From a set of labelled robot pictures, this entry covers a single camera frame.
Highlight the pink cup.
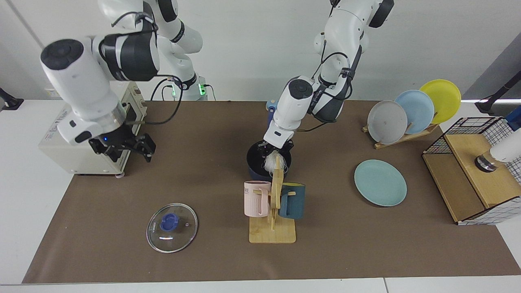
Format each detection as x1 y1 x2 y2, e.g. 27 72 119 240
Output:
243 180 272 218

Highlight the wooden cup stand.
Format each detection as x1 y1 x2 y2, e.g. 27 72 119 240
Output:
248 155 297 244

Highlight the dark teal cup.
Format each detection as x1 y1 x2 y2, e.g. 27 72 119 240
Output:
278 182 306 220

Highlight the wire basket wooden floor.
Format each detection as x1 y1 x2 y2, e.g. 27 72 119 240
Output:
422 116 521 226

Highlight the white vermicelli bundle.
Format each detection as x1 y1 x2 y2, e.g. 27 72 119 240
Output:
262 149 290 174

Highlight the light blue plate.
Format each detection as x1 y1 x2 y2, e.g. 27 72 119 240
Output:
394 89 436 136

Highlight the brown table cloth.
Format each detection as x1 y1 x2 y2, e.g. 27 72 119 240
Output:
22 100 521 284

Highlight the yellow plate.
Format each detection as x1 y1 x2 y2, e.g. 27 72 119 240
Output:
419 79 462 125

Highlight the black base cable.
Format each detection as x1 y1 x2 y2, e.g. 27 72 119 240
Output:
150 77 175 102

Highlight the white cylinder silver ring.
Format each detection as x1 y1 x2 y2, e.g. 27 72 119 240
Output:
474 138 521 173

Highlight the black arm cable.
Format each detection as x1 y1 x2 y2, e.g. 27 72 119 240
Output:
122 75 184 125
297 40 363 133

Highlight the glass lid blue knob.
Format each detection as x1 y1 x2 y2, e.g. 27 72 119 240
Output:
146 202 199 254

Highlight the blue box corner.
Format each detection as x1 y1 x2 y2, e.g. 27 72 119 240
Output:
506 106 521 132

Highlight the wooden plate rack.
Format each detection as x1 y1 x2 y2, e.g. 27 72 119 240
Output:
362 122 440 150

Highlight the grey plate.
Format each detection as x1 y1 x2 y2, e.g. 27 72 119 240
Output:
367 100 409 146

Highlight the pale toaster oven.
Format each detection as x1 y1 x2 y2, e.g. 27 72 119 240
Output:
38 81 147 179

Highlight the black stand foot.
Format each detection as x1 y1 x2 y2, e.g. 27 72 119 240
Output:
474 71 521 116
0 87 24 112

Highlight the pale green plate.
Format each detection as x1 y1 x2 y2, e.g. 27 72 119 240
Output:
353 159 408 208

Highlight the black pan blue handle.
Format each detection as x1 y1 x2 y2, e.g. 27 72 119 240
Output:
246 107 294 183

